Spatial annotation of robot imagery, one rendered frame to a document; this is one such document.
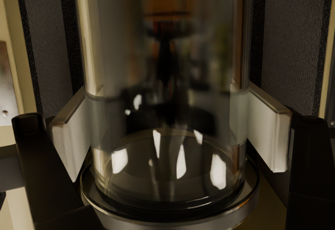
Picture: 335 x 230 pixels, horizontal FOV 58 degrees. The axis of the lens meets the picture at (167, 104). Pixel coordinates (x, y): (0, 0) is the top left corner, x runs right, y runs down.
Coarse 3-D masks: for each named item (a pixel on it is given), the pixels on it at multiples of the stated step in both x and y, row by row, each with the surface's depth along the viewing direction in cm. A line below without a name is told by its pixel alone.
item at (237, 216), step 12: (84, 204) 16; (252, 204) 16; (108, 216) 15; (228, 216) 14; (240, 216) 15; (108, 228) 15; (120, 228) 14; (132, 228) 14; (144, 228) 14; (156, 228) 14; (168, 228) 14; (180, 228) 14; (192, 228) 14; (204, 228) 14; (216, 228) 14; (228, 228) 15
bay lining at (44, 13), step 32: (32, 0) 27; (64, 0) 36; (256, 0) 38; (288, 0) 31; (320, 0) 25; (32, 32) 27; (64, 32) 37; (256, 32) 39; (288, 32) 31; (320, 32) 25; (32, 64) 27; (64, 64) 36; (256, 64) 40; (288, 64) 32; (320, 64) 26; (64, 96) 36; (288, 96) 32; (320, 96) 27; (256, 160) 44; (288, 160) 33
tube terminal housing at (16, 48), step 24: (0, 0) 23; (0, 24) 24; (24, 48) 27; (24, 72) 28; (24, 96) 28; (0, 144) 27; (24, 192) 28; (264, 192) 38; (24, 216) 29; (264, 216) 34
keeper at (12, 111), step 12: (0, 48) 24; (0, 60) 24; (0, 72) 25; (0, 84) 25; (12, 84) 25; (0, 96) 25; (12, 96) 25; (0, 108) 26; (12, 108) 26; (0, 120) 26
